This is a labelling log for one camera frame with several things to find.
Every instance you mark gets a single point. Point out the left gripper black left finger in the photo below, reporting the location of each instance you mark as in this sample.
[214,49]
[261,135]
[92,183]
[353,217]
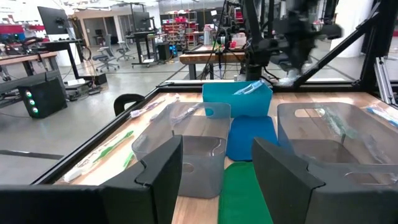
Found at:
[155,202]

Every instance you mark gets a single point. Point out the teal plastic bin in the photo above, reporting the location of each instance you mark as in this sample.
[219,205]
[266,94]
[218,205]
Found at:
[245,105]

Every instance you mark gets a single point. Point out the shelf with red bins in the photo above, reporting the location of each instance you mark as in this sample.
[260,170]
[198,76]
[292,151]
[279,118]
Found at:
[180,28]

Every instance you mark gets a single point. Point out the black monitor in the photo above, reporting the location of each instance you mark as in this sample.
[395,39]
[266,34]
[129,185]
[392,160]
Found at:
[53,20]
[141,21]

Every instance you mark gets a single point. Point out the black aluminium table frame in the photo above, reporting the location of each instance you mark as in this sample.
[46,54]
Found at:
[93,139]

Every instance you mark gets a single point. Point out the green bin lid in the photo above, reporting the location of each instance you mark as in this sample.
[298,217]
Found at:
[242,199]

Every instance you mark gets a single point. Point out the black standing desk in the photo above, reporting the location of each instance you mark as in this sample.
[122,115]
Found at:
[140,35]

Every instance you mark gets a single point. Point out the smoky grey clear bin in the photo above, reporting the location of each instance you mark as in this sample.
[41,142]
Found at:
[326,152]
[202,183]

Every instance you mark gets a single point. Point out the purple toothbrush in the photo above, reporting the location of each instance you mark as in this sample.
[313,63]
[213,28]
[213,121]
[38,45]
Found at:
[183,115]
[136,113]

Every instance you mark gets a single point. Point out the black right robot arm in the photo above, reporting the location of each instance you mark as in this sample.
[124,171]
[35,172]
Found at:
[253,37]

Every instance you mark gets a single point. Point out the green toothbrush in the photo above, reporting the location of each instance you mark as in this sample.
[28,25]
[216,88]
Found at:
[128,160]
[337,124]
[112,148]

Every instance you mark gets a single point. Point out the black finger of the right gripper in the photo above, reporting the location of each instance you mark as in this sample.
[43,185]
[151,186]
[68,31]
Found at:
[303,53]
[293,53]

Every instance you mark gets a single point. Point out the wooden workbench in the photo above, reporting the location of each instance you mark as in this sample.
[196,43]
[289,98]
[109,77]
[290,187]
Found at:
[205,57]

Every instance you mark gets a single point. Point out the black computer with green lights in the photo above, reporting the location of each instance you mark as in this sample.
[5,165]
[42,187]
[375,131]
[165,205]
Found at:
[46,93]

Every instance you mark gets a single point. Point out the wooden desk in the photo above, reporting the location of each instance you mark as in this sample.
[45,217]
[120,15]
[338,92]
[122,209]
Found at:
[25,58]

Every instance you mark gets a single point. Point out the blue bin lid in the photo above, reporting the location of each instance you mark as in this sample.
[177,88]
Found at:
[248,140]

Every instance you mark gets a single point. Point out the white pillar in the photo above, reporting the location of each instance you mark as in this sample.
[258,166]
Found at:
[351,28]

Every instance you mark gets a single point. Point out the grey office chair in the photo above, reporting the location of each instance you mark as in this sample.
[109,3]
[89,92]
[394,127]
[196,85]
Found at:
[104,57]
[124,51]

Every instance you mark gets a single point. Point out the silver aluminium extrusion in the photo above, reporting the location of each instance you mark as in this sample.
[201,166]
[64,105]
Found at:
[385,81]

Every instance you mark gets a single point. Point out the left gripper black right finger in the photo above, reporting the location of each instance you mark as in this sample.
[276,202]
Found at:
[280,186]

